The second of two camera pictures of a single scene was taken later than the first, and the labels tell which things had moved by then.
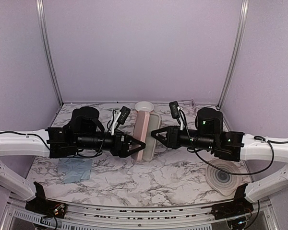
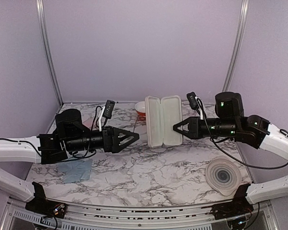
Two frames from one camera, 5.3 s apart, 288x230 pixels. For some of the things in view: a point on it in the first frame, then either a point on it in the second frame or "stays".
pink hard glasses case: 146,122 → 161,117
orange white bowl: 144,106 stays
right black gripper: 173,140 → 195,130
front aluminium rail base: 19,214 stays
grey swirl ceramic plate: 221,180 stays
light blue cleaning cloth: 75,169 stays
